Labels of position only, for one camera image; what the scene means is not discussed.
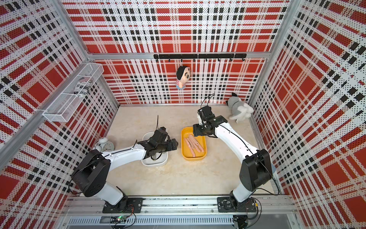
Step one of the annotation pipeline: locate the yellow plastic storage box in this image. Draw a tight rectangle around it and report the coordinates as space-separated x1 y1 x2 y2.
181 127 207 161

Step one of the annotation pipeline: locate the white plastic storage box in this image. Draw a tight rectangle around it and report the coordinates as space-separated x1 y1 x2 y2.
140 131 169 167

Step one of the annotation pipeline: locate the beige folding knife small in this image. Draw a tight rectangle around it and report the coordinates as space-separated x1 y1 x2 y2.
189 134 199 147

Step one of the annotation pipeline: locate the pink fruit knife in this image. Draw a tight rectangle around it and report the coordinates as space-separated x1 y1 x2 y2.
194 137 204 152
184 138 196 158
188 135 203 152

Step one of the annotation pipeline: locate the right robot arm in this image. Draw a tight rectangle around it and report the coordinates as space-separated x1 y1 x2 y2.
193 106 274 212

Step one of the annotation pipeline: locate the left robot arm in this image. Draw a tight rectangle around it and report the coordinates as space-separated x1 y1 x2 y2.
71 127 179 214

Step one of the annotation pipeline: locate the grey white plush toy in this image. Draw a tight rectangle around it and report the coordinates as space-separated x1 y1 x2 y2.
226 93 254 123

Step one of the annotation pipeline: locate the cartoon boy doll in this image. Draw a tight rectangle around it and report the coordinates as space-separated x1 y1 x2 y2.
176 66 191 90

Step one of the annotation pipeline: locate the white alarm clock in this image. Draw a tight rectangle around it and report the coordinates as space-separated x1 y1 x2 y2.
93 137 114 153

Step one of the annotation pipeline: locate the green circuit board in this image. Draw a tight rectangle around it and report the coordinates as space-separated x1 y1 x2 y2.
110 216 128 224

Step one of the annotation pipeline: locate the striped can in basket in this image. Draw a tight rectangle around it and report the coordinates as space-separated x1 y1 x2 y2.
73 77 92 98

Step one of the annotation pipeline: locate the black hook rail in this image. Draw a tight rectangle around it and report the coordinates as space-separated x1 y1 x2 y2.
153 53 247 60

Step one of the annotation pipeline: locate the metal base rail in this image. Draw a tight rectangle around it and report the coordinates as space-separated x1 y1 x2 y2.
58 195 300 229

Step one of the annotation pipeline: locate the clear wire wall basket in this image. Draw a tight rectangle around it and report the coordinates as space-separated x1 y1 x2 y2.
43 63 104 123

